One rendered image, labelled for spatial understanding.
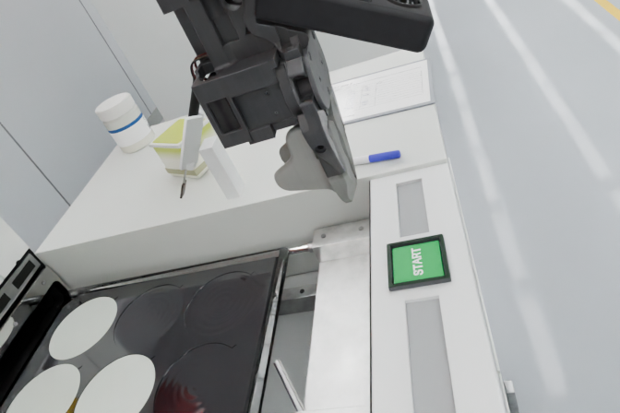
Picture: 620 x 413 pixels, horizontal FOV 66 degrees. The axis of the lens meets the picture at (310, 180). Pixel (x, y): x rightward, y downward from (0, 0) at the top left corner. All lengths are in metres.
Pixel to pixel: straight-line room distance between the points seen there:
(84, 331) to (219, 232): 0.22
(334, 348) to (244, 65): 0.33
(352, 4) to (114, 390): 0.50
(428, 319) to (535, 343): 1.13
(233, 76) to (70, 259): 0.56
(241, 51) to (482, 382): 0.29
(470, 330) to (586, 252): 1.36
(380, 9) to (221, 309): 0.42
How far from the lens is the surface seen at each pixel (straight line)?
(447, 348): 0.41
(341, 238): 0.60
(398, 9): 0.32
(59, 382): 0.71
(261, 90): 0.33
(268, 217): 0.64
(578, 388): 1.49
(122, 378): 0.64
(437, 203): 0.52
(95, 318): 0.75
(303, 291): 0.64
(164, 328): 0.65
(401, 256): 0.47
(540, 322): 1.59
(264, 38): 0.33
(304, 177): 0.38
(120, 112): 0.93
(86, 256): 0.81
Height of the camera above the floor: 1.30
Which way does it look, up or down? 33 degrees down
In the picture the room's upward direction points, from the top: 24 degrees counter-clockwise
